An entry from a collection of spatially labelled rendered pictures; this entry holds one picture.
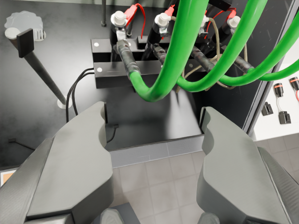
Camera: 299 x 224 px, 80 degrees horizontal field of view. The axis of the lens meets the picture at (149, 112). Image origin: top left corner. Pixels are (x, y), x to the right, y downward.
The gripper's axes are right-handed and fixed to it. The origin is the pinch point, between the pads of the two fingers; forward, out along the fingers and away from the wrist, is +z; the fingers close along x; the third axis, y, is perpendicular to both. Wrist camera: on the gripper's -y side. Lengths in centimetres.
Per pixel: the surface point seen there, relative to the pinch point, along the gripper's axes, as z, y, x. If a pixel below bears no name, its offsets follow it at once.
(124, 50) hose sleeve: 16.5, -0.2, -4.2
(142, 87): 6.8, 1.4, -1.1
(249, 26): 5.7, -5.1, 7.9
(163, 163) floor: 89, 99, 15
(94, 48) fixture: 33.0, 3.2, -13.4
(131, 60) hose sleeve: 13.6, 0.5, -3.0
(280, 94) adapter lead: 37, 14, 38
